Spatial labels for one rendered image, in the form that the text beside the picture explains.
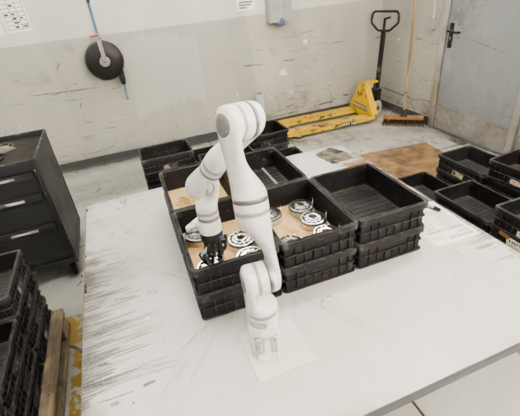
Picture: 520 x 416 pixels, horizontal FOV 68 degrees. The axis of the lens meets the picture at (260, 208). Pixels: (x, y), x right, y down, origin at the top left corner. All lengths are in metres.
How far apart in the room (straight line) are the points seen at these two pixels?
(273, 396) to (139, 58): 3.87
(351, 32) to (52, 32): 3.35
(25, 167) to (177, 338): 1.61
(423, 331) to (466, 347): 0.12
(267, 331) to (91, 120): 3.80
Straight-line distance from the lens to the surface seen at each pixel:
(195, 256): 1.44
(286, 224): 1.54
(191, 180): 1.14
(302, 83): 5.11
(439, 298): 1.47
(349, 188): 1.79
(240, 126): 0.89
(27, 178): 2.65
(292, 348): 1.26
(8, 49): 4.56
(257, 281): 1.01
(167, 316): 1.43
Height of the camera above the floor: 1.69
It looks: 31 degrees down
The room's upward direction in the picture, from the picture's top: 6 degrees counter-clockwise
